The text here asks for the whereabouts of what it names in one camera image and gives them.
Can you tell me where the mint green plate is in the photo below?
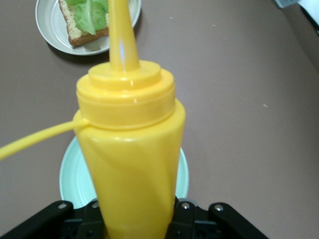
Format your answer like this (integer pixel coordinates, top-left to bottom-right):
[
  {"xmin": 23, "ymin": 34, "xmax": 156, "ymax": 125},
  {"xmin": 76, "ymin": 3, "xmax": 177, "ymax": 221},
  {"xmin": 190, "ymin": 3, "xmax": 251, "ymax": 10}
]
[{"xmin": 59, "ymin": 135, "xmax": 189, "ymax": 210}]

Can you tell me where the brown table cover sheet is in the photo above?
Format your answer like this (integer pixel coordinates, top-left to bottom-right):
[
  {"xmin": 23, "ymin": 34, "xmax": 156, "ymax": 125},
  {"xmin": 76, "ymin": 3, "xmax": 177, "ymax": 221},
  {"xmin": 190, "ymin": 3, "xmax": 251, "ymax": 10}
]
[{"xmin": 0, "ymin": 0, "xmax": 319, "ymax": 239}]

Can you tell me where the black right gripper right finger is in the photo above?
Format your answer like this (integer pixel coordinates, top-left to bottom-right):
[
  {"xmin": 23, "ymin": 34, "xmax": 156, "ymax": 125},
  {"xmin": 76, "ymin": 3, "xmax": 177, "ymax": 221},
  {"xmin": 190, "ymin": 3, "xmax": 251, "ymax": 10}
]
[{"xmin": 169, "ymin": 198, "xmax": 270, "ymax": 239}]

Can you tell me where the silver post foot bracket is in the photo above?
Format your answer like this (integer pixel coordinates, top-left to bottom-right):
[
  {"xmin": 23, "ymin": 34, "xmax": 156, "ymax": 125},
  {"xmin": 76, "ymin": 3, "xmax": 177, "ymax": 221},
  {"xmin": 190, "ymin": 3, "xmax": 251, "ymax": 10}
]
[{"xmin": 274, "ymin": 0, "xmax": 301, "ymax": 9}]

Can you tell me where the green lettuce leaf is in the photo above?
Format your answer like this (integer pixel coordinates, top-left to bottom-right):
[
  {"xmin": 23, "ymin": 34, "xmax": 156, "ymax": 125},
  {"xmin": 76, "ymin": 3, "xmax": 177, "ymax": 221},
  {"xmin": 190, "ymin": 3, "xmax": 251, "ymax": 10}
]
[{"xmin": 65, "ymin": 0, "xmax": 110, "ymax": 35}]

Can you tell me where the light wheat bread slice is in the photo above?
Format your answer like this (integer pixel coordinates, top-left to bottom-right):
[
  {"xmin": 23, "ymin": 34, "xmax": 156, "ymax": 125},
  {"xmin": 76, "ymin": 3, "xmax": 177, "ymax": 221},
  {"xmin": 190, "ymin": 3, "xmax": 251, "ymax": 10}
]
[{"xmin": 58, "ymin": 0, "xmax": 110, "ymax": 48}]

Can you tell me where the beige plate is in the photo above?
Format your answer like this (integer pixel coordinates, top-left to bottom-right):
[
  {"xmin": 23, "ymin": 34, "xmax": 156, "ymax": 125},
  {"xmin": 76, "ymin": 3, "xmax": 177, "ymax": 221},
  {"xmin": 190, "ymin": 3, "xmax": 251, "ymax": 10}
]
[{"xmin": 34, "ymin": 0, "xmax": 142, "ymax": 56}]

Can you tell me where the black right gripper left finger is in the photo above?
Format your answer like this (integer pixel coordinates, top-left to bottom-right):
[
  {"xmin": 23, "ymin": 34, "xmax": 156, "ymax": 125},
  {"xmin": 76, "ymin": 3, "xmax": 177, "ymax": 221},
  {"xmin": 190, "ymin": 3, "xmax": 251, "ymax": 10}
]
[{"xmin": 0, "ymin": 199, "xmax": 109, "ymax": 239}]

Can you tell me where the yellow squeeze bottle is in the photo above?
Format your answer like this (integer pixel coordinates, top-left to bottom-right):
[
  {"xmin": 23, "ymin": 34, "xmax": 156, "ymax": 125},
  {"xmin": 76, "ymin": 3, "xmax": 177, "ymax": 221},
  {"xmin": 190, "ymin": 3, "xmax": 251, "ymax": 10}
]
[{"xmin": 0, "ymin": 0, "xmax": 186, "ymax": 239}]

